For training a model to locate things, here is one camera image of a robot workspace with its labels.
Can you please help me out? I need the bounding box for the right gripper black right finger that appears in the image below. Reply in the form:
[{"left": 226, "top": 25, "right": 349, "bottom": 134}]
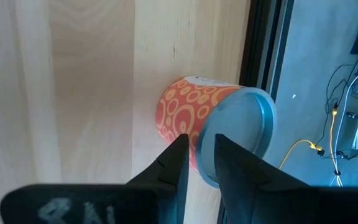
[{"left": 214, "top": 133, "right": 358, "bottom": 224}]

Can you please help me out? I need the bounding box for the white floor cable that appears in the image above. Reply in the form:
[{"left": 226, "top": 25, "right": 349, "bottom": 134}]
[{"left": 334, "top": 63, "right": 358, "bottom": 187}]

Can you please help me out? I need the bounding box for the black floor cable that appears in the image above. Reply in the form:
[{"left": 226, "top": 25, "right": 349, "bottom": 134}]
[{"left": 317, "top": 55, "right": 358, "bottom": 156}]

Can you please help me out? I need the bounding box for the black aluminium table frame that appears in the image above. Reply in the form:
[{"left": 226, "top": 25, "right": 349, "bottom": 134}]
[{"left": 239, "top": 0, "right": 295, "bottom": 102}]

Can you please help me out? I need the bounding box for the orange can with yellow circles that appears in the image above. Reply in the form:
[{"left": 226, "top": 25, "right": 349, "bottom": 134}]
[{"left": 155, "top": 75, "right": 278, "bottom": 190}]

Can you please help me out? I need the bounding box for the yellow floor cable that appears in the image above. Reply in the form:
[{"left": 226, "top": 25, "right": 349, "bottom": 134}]
[
  {"left": 278, "top": 139, "right": 324, "bottom": 171},
  {"left": 328, "top": 105, "right": 344, "bottom": 188}
]

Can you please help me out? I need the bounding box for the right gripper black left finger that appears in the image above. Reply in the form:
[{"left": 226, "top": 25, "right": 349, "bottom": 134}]
[{"left": 0, "top": 133, "right": 190, "bottom": 224}]

